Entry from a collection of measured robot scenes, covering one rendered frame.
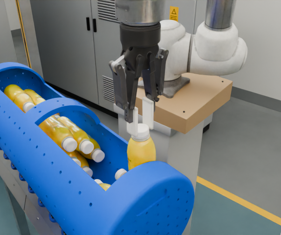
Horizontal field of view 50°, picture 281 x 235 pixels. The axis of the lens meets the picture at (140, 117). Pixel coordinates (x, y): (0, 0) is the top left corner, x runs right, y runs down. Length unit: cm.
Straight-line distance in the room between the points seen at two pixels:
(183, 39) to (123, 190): 75
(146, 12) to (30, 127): 49
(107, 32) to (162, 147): 172
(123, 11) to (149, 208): 38
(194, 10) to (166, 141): 120
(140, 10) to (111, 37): 230
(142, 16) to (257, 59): 302
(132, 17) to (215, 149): 238
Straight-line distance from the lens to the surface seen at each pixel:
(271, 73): 350
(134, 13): 52
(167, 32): 119
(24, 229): 191
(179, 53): 120
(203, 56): 119
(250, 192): 248
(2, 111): 103
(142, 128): 66
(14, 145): 92
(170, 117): 118
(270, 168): 277
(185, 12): 227
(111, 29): 279
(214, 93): 132
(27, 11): 186
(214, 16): 115
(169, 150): 130
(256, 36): 345
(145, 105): 65
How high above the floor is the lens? 165
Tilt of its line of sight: 31 degrees down
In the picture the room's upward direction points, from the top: straight up
